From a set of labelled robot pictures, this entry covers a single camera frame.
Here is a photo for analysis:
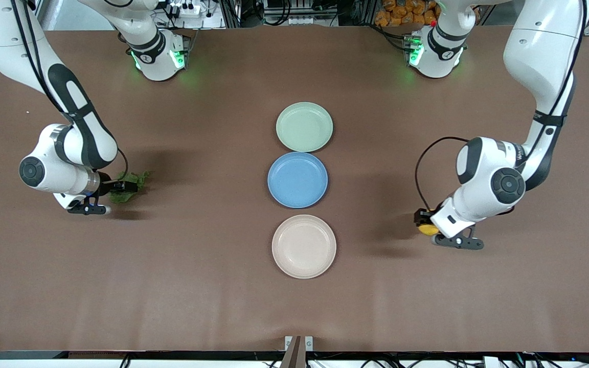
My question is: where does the bag of oranges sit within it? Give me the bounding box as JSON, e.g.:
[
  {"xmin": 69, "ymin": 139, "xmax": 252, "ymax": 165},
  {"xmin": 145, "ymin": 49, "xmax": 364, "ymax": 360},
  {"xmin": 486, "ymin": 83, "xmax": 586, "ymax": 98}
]
[{"xmin": 375, "ymin": 0, "xmax": 439, "ymax": 27}]

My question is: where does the blue plate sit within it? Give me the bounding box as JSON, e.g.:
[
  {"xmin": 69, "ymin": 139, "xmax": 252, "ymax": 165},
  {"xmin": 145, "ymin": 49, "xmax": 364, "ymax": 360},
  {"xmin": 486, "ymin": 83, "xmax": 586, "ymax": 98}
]
[{"xmin": 267, "ymin": 152, "xmax": 329, "ymax": 209}]

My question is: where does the pale green plate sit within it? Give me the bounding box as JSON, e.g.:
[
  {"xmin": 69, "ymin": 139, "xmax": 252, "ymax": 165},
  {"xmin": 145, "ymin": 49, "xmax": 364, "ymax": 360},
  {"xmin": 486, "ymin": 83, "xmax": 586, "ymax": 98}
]
[{"xmin": 276, "ymin": 102, "xmax": 334, "ymax": 153}]

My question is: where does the beige plate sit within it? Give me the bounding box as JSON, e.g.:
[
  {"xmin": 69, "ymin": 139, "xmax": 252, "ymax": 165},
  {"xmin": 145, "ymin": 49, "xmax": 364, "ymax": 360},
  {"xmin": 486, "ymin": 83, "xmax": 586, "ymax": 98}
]
[{"xmin": 271, "ymin": 214, "xmax": 337, "ymax": 280}]

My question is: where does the green lettuce leaf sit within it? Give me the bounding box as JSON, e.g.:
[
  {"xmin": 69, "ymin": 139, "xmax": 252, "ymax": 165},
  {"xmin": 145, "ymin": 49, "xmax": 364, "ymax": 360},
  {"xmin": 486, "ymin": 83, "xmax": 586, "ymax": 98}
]
[{"xmin": 109, "ymin": 170, "xmax": 151, "ymax": 204}]

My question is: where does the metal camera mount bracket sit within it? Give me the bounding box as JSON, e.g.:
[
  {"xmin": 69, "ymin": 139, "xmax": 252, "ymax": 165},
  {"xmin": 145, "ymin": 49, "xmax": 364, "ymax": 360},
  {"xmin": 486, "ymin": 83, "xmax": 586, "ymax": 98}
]
[{"xmin": 284, "ymin": 336, "xmax": 313, "ymax": 368}]

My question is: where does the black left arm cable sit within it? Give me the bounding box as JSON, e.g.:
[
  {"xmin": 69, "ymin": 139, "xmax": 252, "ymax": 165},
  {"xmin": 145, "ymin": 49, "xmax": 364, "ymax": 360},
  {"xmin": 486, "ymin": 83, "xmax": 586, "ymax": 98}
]
[{"xmin": 416, "ymin": 0, "xmax": 589, "ymax": 211}]

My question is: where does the white power strip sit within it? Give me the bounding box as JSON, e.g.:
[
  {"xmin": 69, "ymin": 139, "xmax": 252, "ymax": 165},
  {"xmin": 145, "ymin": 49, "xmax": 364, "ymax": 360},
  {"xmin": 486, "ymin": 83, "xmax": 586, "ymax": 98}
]
[{"xmin": 169, "ymin": 3, "xmax": 201, "ymax": 18}]

